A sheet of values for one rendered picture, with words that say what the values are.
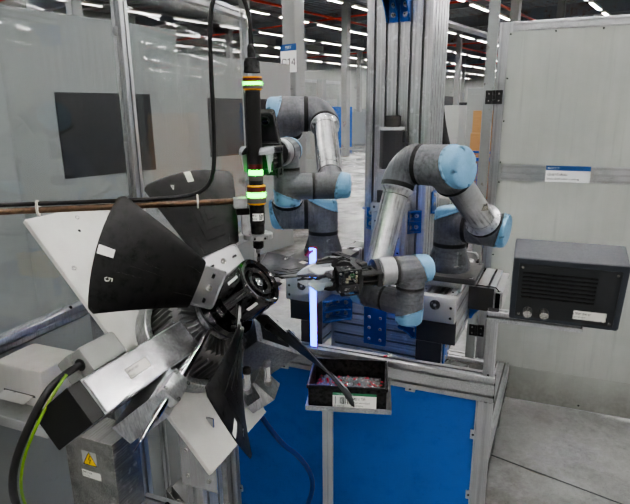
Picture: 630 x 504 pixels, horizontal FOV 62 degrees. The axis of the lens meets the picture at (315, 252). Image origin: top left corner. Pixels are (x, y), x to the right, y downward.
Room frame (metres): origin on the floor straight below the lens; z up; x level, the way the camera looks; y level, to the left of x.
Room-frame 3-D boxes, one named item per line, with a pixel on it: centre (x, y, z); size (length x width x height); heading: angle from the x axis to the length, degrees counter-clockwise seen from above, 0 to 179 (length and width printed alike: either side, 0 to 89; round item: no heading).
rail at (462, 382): (1.52, -0.09, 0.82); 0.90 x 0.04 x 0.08; 68
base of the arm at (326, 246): (2.03, -0.03, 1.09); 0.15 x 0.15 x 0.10
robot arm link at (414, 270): (1.35, -0.26, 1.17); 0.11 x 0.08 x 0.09; 105
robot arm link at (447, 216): (1.82, -0.49, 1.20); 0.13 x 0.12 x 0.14; 50
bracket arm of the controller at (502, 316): (1.32, -0.59, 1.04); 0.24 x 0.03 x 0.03; 68
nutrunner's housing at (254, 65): (1.22, 0.14, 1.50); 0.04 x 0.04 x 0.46
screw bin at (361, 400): (1.34, -0.09, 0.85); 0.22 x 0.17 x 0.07; 83
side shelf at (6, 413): (1.32, 0.69, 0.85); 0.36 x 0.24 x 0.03; 158
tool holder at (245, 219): (1.22, 0.14, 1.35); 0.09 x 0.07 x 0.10; 103
